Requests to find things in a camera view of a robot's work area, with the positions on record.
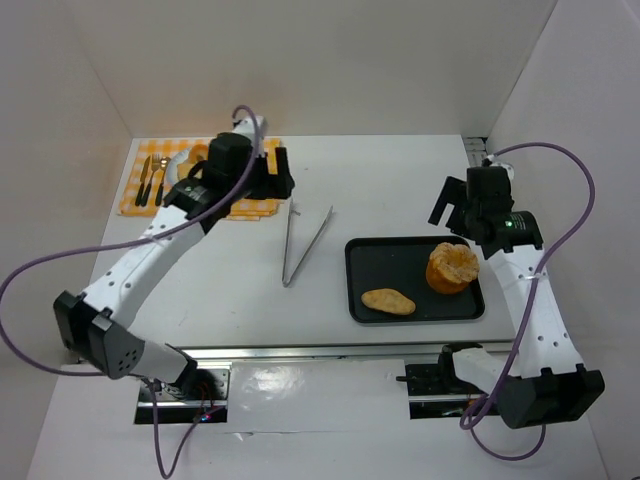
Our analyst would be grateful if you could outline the metal tongs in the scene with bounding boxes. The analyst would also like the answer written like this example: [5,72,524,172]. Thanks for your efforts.
[281,199,335,289]

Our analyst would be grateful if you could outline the ring donut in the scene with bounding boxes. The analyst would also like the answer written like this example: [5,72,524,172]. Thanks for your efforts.
[187,144,209,165]

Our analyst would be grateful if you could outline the triangular bread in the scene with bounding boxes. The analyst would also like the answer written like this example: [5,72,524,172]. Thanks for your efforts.
[176,162,193,180]

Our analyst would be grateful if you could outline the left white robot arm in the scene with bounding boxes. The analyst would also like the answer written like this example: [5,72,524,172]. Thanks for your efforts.
[53,113,295,396]

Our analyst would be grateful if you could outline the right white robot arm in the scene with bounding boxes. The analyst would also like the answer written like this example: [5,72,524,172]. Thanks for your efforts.
[428,166,605,430]

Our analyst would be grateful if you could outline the oval flat bread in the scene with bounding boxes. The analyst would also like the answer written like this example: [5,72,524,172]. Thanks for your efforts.
[361,288,416,316]

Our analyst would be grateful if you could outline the tall sugared pastry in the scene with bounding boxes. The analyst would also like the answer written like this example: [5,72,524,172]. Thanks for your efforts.
[425,242,480,295]

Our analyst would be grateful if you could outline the white plate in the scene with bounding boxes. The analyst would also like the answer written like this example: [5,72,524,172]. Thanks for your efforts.
[165,147,191,187]

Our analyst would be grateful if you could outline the black tray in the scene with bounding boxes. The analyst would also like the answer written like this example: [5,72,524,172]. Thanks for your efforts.
[345,235,485,325]

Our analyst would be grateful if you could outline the yellow checkered cloth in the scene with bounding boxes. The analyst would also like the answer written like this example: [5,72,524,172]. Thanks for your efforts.
[118,137,284,221]

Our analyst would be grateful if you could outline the aluminium corner rail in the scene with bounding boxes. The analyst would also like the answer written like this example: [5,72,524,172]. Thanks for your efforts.
[462,137,489,167]

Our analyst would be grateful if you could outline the black handled spoon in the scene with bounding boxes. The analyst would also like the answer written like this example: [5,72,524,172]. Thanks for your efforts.
[154,157,170,207]

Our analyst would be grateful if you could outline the black handled fork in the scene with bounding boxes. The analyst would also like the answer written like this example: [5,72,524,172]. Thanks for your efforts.
[139,154,161,206]

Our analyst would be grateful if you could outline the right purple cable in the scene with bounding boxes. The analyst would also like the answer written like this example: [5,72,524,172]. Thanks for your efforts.
[458,142,597,461]

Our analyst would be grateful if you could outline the purple cable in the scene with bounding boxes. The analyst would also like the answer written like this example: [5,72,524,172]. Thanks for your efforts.
[0,104,261,479]
[458,142,597,461]

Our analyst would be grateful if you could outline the black handled knife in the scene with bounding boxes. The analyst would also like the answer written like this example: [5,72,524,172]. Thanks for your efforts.
[134,156,151,207]

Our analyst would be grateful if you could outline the aluminium front rail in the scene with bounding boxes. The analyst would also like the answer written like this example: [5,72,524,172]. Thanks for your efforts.
[75,341,516,365]

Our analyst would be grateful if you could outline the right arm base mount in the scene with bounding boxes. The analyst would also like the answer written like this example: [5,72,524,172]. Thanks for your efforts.
[396,342,483,420]

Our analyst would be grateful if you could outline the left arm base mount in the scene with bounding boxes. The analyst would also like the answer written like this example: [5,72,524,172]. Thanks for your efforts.
[134,361,231,425]

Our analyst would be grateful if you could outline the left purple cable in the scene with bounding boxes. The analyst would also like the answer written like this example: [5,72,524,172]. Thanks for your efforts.
[0,104,261,479]

